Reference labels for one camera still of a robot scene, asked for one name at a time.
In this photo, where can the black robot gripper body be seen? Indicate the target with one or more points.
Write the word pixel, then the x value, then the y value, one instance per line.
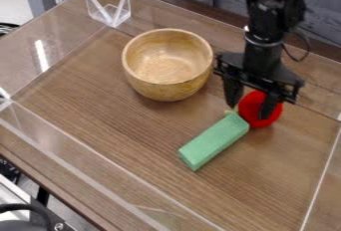
pixel 279 80

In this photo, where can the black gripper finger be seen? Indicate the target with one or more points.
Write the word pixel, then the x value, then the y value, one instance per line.
pixel 268 105
pixel 232 89

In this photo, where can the red fuzzy ball fruit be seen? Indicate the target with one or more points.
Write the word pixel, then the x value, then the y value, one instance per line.
pixel 248 107

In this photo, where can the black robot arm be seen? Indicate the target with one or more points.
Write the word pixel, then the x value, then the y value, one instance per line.
pixel 256 67

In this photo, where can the green rectangular block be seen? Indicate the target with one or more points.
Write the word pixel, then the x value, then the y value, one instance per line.
pixel 214 140

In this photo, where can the light wooden bowl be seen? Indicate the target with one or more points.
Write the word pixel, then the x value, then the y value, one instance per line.
pixel 167 63

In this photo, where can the clear acrylic tray enclosure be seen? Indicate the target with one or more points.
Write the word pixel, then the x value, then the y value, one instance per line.
pixel 99 145

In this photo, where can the clear acrylic corner bracket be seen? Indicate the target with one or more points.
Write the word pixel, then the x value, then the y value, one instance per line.
pixel 112 15

